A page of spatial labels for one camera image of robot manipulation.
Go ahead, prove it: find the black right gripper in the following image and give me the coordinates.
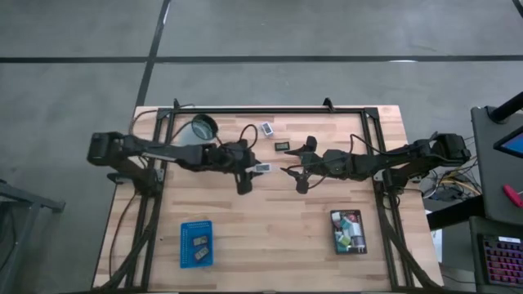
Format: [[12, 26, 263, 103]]
[[279, 136, 355, 195]]

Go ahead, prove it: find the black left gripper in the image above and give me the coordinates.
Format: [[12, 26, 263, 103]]
[[206, 139, 265, 196]]

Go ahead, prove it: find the black plastic basket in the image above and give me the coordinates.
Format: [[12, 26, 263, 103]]
[[329, 209, 368, 256]]

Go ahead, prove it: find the blue plastic basket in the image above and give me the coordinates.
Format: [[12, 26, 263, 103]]
[[179, 220, 215, 270]]

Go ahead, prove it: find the white paper sheet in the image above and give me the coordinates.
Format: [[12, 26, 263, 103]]
[[424, 210, 445, 265]]

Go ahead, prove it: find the grey equipment cart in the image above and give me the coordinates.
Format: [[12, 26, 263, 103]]
[[469, 105, 523, 294]]

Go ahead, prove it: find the black pole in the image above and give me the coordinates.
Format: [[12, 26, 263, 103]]
[[488, 92, 523, 126]]

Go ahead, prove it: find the monitor with blue screen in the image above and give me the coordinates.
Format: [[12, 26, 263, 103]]
[[493, 126, 523, 161]]

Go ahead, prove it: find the keyboard with lit keys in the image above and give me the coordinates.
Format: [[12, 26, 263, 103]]
[[477, 234, 523, 289]]

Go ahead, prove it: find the grey metal stand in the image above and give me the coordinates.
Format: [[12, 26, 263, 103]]
[[0, 179, 66, 294]]

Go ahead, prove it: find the bundle of floor cables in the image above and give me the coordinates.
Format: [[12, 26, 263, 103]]
[[420, 163, 485, 203]]

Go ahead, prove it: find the red handled tool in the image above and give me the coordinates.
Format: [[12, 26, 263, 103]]
[[502, 184, 523, 209]]

